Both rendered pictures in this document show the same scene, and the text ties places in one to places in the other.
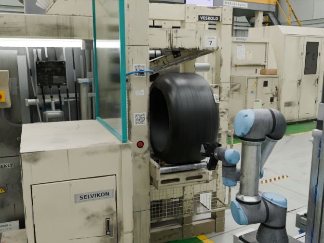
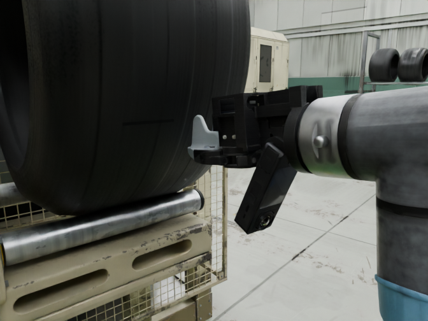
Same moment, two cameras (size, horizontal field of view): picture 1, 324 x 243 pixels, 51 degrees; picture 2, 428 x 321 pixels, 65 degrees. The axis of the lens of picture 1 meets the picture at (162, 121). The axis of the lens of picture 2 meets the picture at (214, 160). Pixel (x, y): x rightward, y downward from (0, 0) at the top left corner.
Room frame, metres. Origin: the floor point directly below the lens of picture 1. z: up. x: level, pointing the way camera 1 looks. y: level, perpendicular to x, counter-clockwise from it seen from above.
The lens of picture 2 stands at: (1.52, -0.11, 1.12)
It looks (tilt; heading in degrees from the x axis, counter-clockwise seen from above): 12 degrees down; 341
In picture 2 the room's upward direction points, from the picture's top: straight up
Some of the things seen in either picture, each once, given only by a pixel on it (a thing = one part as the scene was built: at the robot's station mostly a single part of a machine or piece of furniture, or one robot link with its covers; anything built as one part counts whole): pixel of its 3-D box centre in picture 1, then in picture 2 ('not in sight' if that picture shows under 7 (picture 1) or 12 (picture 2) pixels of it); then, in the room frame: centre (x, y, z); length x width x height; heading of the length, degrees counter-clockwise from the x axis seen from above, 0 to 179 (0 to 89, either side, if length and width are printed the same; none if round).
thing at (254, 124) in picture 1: (250, 168); not in sight; (1.48, -0.40, 1.09); 0.15 x 0.12 x 0.55; 104
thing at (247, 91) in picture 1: (251, 105); not in sight; (6.82, -1.82, 0.62); 0.91 x 0.58 x 1.25; 120
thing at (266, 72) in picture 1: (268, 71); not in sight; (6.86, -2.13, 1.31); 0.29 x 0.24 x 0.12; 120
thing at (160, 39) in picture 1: (173, 40); not in sight; (2.53, -0.09, 1.71); 0.61 x 0.25 x 0.15; 111
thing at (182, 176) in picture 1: (181, 176); (114, 257); (2.08, -0.12, 0.83); 0.36 x 0.09 x 0.06; 111
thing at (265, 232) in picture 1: (272, 230); not in sight; (1.52, -0.53, 0.77); 0.15 x 0.15 x 0.10
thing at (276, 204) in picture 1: (272, 208); not in sight; (1.51, -0.53, 0.88); 0.13 x 0.12 x 0.14; 104
